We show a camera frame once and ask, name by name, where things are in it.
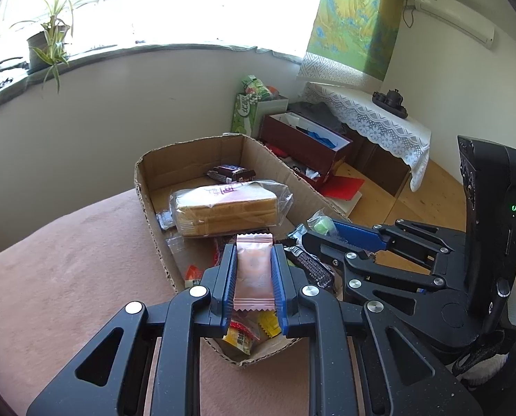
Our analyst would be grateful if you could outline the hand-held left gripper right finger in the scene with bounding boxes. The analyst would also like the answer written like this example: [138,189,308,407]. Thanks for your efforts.
[270,244,485,416]

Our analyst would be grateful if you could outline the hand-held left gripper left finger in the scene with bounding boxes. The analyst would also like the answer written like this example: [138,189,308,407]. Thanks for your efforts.
[26,244,239,416]

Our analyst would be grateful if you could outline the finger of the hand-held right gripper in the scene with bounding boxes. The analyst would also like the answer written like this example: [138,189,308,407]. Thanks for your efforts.
[302,231,470,344]
[332,218,470,277]

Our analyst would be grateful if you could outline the small green candy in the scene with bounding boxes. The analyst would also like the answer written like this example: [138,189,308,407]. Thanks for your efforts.
[307,210,335,235]

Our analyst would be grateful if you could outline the pink candy packet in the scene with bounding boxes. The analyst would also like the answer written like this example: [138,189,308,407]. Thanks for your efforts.
[233,233,276,313]

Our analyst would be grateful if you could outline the bagged sliced bread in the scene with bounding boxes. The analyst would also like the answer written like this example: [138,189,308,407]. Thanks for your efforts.
[169,180,294,239]

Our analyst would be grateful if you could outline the cardboard box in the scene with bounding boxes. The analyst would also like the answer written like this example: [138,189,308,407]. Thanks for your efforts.
[134,134,359,369]

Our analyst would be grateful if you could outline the red paper sheet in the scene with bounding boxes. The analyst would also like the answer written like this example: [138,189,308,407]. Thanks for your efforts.
[320,175,367,203]

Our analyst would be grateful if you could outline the red yellow snack packet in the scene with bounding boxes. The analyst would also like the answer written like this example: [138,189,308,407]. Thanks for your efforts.
[222,318,261,355]

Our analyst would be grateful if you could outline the wooden low table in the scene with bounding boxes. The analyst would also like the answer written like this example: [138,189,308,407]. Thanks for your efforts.
[348,129,411,201]

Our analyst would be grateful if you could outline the dark snack wrapper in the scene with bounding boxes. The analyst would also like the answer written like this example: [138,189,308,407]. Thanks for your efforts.
[156,210,177,231]

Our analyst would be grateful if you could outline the dark red box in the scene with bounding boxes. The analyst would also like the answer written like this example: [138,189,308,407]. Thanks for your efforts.
[257,112,355,183]

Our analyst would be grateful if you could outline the blue cloth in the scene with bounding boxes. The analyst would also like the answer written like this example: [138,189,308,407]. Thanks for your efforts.
[303,127,342,149]

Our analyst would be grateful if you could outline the lace-covered side table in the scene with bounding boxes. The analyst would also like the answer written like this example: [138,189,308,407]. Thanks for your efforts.
[300,81,433,192]

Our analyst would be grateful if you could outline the dark cloth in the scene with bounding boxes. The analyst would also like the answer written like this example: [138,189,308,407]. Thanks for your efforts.
[287,101,346,136]

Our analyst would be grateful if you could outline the dark teapot ornament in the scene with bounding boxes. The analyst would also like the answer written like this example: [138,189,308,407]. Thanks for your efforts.
[371,87,410,119]

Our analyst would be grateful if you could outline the white fuzzy cloth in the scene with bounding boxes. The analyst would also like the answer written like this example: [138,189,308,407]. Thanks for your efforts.
[450,341,516,387]

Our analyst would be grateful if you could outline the green tissue box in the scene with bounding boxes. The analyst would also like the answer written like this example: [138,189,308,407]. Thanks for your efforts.
[230,75,290,136]

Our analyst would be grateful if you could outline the white air conditioner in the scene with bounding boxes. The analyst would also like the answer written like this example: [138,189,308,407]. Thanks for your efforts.
[413,0,498,51]

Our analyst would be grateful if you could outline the small hanging plant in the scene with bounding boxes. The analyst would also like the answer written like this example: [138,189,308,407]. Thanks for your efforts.
[33,41,71,97]

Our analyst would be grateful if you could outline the window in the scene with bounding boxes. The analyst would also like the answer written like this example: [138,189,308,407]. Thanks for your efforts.
[0,0,330,97]

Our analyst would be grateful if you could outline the potted spider plant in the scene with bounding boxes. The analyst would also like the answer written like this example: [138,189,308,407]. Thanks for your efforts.
[9,0,75,75]

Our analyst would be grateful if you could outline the landscape wall poster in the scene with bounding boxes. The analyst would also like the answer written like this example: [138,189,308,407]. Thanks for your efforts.
[297,0,409,93]

